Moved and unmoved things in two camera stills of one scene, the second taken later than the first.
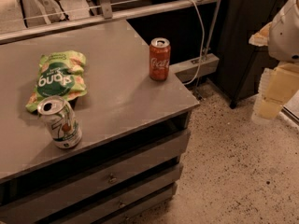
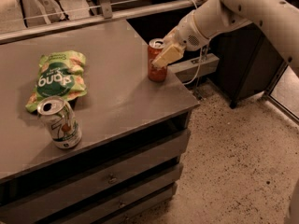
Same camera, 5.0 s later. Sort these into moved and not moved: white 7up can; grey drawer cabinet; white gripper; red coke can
Moved: white gripper
Not moved: white 7up can; grey drawer cabinet; red coke can
